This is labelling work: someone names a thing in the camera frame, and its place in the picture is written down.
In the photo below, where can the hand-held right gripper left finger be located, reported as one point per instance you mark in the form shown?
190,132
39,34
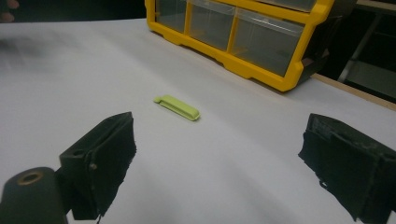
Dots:
99,161

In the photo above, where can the grey metal stand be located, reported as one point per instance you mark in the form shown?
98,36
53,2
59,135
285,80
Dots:
370,73

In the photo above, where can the yellow black drawer organizer cabinet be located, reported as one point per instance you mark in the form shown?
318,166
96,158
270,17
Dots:
249,67

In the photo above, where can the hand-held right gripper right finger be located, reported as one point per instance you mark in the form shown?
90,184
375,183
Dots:
351,168

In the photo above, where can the clear plastic drawer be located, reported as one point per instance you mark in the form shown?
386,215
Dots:
264,43

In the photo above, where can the light green plastic clip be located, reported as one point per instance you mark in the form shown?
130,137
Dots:
179,107

